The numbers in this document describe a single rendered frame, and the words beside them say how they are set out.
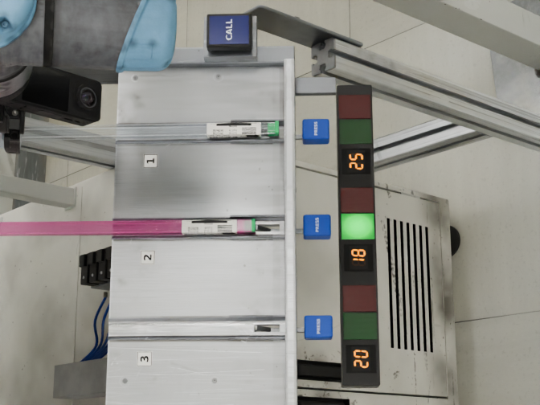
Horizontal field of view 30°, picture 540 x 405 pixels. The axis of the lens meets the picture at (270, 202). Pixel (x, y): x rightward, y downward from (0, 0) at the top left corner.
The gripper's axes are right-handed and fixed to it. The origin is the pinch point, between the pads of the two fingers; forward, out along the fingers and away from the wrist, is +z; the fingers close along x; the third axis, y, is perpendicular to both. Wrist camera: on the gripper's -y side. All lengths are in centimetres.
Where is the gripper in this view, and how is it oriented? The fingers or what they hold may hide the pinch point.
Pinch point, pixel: (18, 132)
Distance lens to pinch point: 116.8
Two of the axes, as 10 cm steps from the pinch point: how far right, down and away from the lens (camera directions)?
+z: -2.2, 2.5, 9.4
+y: -9.7, -0.5, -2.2
